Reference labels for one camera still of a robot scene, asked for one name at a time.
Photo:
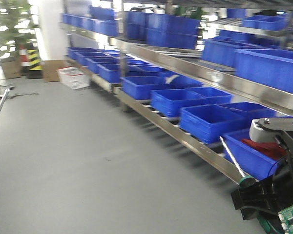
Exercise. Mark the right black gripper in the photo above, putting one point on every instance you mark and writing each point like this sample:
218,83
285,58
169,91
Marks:
271,197

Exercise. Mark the stainless steel shelf rack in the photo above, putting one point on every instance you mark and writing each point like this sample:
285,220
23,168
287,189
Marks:
186,62

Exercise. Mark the black yellow traffic cone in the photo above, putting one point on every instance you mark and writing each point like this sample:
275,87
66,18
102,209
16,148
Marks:
34,70

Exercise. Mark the white wire basket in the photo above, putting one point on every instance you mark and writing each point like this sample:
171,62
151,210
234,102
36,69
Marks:
73,78

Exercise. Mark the brown cardboard sheet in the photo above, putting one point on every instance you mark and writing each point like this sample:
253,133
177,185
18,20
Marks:
49,69

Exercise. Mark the green potted plant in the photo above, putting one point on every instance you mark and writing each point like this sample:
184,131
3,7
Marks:
16,28

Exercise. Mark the red white traffic cone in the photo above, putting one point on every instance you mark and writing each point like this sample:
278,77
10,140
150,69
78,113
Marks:
23,56

